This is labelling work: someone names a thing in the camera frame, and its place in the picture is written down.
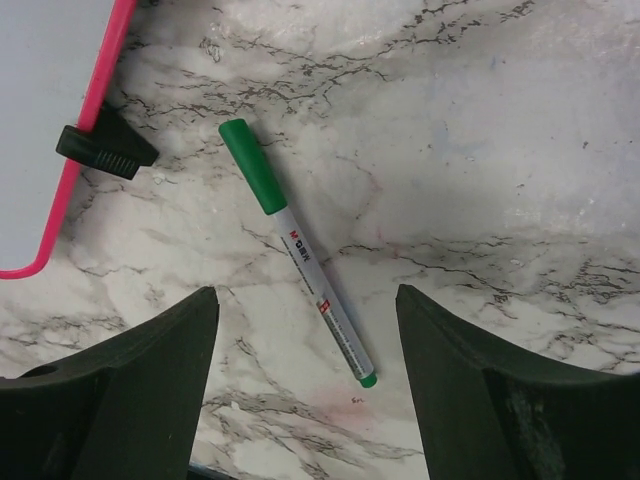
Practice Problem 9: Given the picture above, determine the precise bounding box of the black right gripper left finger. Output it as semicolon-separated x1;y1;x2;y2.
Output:
1;287;219;479

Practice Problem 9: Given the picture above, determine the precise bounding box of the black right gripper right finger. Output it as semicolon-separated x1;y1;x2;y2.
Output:
396;285;639;479

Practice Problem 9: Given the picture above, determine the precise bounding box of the green white whiteboard marker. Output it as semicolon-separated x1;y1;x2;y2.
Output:
219;119;377;388

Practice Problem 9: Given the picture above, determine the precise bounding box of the black whiteboard clip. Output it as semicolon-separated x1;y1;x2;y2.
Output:
56;102;159;180

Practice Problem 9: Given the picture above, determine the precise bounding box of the pink framed whiteboard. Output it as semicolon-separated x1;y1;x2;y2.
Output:
1;1;136;279

